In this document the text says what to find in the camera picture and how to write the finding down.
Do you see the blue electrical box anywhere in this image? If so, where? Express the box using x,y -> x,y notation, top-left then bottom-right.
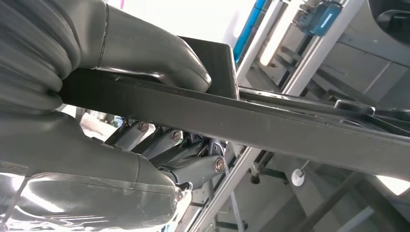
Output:
293,0 -> 343,37

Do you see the white round disc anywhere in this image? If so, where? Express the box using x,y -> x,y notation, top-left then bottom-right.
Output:
291,168 -> 306,188

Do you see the blue pole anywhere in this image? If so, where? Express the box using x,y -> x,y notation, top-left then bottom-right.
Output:
233,0 -> 268,64

